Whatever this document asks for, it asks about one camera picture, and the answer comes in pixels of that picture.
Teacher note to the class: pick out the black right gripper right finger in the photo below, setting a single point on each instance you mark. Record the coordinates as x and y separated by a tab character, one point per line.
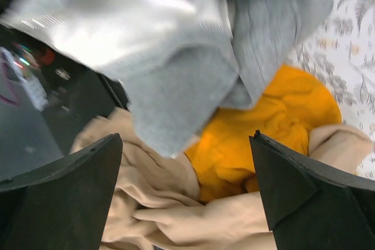
311	205

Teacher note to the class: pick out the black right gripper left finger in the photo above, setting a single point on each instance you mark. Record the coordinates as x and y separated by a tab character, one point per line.
62	205

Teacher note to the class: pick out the orange cloth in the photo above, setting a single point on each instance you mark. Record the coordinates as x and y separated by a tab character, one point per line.
293	104

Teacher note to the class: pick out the grey sweatshirt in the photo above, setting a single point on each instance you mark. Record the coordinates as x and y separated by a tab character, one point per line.
178	60

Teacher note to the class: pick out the beige cloth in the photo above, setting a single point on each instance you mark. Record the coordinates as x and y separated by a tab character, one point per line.
156	200

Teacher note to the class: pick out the left controller board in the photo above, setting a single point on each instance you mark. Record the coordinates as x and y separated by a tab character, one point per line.
26	67

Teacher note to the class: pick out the floral tablecloth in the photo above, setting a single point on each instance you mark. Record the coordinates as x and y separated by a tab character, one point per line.
340	54

